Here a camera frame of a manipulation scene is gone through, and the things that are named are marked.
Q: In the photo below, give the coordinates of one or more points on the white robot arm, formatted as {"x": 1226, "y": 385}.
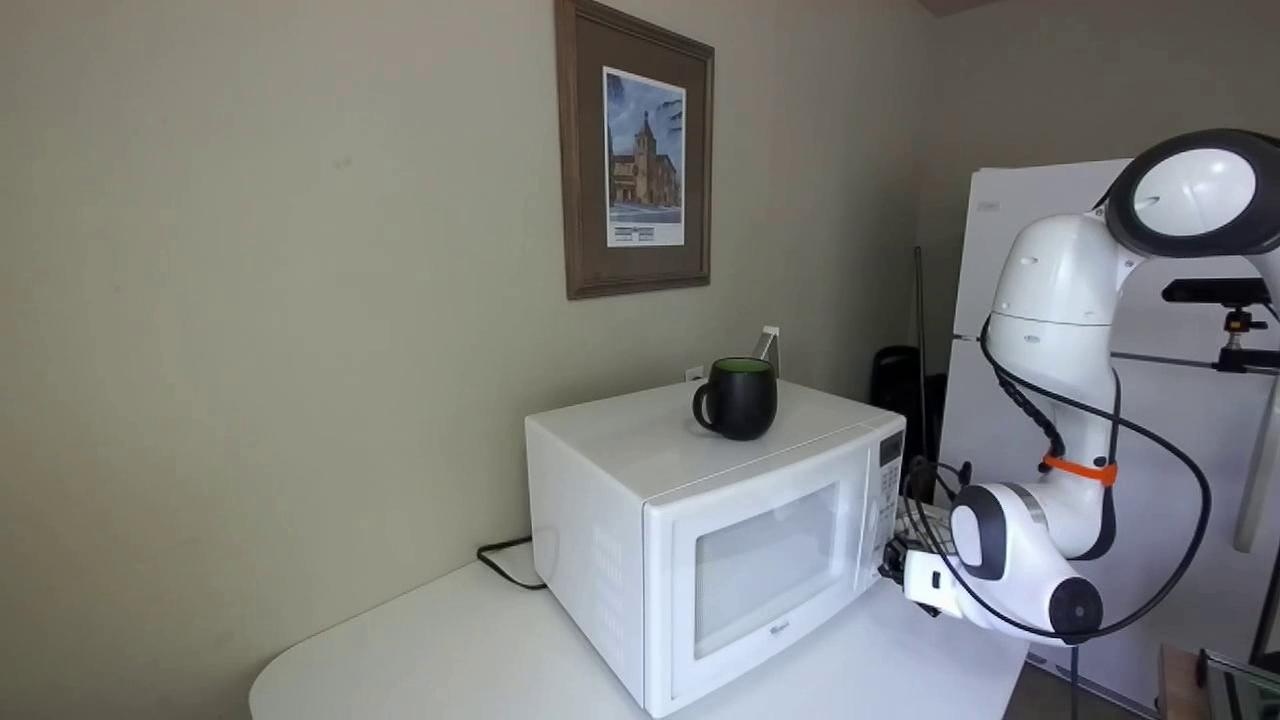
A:
{"x": 1052, "y": 306}

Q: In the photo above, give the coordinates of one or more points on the black mug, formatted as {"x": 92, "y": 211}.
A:
{"x": 740, "y": 402}

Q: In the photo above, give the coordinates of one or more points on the white microwave door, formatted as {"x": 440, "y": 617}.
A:
{"x": 764, "y": 575}

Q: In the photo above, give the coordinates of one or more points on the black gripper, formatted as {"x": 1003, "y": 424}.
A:
{"x": 900, "y": 561}

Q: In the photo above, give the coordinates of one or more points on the white microwave oven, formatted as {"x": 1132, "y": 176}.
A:
{"x": 601, "y": 535}

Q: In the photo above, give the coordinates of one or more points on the black stereo camera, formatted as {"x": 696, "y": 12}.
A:
{"x": 1204, "y": 291}

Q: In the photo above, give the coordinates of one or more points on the black tower speaker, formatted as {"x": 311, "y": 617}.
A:
{"x": 896, "y": 381}

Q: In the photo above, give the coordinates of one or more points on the white refrigerator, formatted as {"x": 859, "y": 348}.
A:
{"x": 1024, "y": 194}

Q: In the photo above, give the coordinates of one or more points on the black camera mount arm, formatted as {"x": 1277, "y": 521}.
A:
{"x": 1240, "y": 348}

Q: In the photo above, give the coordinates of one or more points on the brown framed church picture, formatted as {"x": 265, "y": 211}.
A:
{"x": 586, "y": 147}

